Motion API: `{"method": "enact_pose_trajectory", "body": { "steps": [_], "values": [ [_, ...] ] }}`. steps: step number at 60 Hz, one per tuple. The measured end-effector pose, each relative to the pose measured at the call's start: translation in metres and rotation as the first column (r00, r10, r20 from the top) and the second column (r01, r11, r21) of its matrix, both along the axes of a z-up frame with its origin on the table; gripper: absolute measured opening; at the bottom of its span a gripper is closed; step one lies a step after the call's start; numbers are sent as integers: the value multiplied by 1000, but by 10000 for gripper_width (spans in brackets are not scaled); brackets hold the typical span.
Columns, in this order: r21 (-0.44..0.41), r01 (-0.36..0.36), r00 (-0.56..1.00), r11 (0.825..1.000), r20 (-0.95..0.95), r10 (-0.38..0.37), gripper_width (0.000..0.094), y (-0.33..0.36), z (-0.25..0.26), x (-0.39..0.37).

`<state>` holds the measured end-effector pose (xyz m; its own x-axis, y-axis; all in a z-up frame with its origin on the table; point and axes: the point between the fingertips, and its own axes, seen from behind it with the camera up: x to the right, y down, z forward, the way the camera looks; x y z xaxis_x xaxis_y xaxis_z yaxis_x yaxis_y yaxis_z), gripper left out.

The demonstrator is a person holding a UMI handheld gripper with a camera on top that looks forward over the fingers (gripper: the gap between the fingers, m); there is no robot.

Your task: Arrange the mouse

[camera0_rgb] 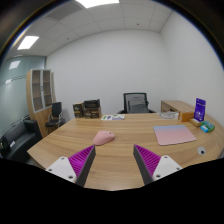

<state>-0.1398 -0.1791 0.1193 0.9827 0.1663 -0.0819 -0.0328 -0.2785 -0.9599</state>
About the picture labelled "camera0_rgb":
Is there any pink computer mouse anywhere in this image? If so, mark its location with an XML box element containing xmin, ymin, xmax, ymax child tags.
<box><xmin>93</xmin><ymin>130</ymin><xmax>115</xmax><ymax>146</ymax></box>

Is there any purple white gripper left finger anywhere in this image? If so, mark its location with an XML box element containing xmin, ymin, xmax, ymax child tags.
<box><xmin>46</xmin><ymin>145</ymin><xmax>96</xmax><ymax>187</ymax></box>

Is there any green tissue pack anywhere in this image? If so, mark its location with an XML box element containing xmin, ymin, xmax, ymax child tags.
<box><xmin>200</xmin><ymin>120</ymin><xmax>215</xmax><ymax>133</ymax></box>

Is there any brown cardboard box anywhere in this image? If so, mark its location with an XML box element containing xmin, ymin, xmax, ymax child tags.
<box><xmin>73</xmin><ymin>103</ymin><xmax>84</xmax><ymax>118</ymax></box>

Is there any green white paper sheet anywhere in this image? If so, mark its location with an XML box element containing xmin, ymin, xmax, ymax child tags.
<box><xmin>101</xmin><ymin>114</ymin><xmax>125</xmax><ymax>121</ymax></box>

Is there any black printer box stack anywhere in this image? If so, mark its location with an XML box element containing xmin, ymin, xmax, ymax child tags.
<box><xmin>84</xmin><ymin>99</ymin><xmax>101</xmax><ymax>118</ymax></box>

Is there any purple sign stand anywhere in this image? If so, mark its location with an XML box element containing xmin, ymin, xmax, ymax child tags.
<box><xmin>194</xmin><ymin>98</ymin><xmax>206</xmax><ymax>122</ymax></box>

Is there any white round table grommet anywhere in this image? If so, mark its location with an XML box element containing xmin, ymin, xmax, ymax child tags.
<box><xmin>197</xmin><ymin>146</ymin><xmax>206</xmax><ymax>155</ymax></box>

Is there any pink gradient mouse pad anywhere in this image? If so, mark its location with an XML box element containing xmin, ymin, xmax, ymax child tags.
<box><xmin>153</xmin><ymin>125</ymin><xmax>196</xmax><ymax>146</ymax></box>

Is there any beige small box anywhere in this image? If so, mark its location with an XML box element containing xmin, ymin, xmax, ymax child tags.
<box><xmin>189</xmin><ymin>118</ymin><xmax>202</xmax><ymax>127</ymax></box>

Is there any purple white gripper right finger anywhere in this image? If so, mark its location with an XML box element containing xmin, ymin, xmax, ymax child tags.
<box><xmin>133</xmin><ymin>145</ymin><xmax>182</xmax><ymax>185</ymax></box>

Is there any black mesh office chair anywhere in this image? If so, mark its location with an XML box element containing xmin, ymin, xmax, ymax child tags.
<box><xmin>119</xmin><ymin>92</ymin><xmax>153</xmax><ymax>114</ymax></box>

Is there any black leather sofa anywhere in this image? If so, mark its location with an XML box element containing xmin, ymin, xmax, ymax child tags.
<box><xmin>1</xmin><ymin>120</ymin><xmax>42</xmax><ymax>163</ymax></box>

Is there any wooden bookshelf cabinet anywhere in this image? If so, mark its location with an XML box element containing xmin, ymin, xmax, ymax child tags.
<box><xmin>26</xmin><ymin>69</ymin><xmax>55</xmax><ymax>137</ymax></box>

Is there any small black visitor chair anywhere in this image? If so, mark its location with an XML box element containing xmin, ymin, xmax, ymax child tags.
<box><xmin>45</xmin><ymin>102</ymin><xmax>64</xmax><ymax>129</ymax></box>

